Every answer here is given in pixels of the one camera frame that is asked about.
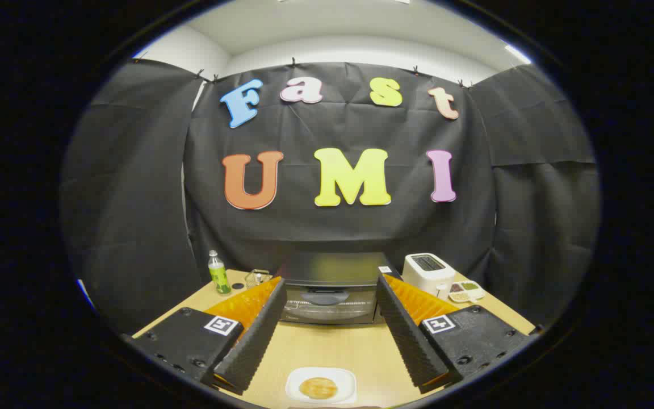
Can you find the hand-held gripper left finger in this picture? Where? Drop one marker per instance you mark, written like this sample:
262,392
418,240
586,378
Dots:
256,335

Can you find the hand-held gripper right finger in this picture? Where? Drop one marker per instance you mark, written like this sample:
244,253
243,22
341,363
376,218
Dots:
406,335

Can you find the black toaster oven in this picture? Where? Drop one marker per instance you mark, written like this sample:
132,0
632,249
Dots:
332,301

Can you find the golden bread bun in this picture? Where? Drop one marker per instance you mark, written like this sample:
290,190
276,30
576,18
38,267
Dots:
318,388

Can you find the white pop-up toaster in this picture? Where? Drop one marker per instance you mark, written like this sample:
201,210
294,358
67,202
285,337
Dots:
426,272

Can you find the green label water bottle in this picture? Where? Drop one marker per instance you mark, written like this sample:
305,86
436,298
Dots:
219,278

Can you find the white square plate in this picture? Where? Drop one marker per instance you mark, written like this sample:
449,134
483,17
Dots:
347,378

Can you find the white divided snack dish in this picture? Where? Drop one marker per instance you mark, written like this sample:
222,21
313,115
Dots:
466,291

